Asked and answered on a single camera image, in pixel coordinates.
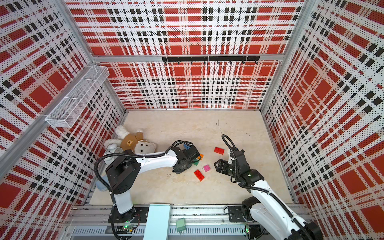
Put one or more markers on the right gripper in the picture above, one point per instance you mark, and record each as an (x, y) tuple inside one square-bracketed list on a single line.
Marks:
[(222, 165)]

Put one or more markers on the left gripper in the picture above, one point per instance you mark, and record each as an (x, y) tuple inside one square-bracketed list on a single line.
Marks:
[(178, 171)]

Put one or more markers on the red lego brick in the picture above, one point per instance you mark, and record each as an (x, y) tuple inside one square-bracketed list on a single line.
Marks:
[(219, 150), (199, 175)]

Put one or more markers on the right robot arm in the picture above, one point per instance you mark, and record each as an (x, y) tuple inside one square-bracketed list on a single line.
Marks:
[(264, 206)]

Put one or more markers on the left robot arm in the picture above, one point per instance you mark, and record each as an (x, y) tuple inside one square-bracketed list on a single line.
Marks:
[(126, 166)]

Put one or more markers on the pink small lego brick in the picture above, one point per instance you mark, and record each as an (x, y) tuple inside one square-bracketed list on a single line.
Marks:
[(207, 168)]

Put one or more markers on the white teddy bear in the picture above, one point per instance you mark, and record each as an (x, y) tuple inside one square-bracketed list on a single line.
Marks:
[(131, 141)]

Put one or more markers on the green terminal connector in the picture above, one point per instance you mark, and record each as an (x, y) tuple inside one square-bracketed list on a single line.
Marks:
[(181, 225)]

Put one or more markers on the white alarm clock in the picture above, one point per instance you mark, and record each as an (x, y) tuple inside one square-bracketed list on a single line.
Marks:
[(112, 149)]

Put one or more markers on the pale green upright panel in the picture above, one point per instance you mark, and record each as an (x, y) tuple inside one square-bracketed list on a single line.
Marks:
[(158, 222)]

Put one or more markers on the light blue case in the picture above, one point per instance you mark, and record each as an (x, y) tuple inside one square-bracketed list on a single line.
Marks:
[(100, 186)]

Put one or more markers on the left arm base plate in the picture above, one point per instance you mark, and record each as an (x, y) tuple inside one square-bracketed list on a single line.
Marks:
[(135, 215)]

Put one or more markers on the black hook rail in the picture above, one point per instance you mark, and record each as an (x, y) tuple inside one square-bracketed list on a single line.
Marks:
[(211, 59)]

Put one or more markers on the white wire mesh basket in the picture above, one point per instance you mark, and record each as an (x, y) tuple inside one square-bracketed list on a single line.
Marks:
[(70, 107)]

